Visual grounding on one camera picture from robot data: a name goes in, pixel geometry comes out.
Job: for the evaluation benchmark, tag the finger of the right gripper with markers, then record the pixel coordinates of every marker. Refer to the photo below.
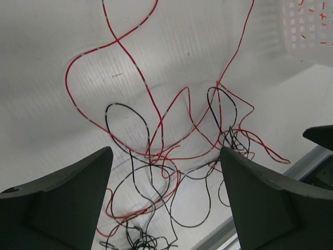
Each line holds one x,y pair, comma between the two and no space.
322,135

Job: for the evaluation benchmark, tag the large perforated white basket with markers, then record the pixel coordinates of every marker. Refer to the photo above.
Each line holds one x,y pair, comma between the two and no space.
308,30

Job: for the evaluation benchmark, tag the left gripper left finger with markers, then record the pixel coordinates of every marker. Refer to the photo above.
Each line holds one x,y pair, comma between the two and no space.
59,210

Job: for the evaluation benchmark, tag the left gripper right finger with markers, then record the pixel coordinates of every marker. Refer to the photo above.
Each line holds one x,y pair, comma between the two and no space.
273,205

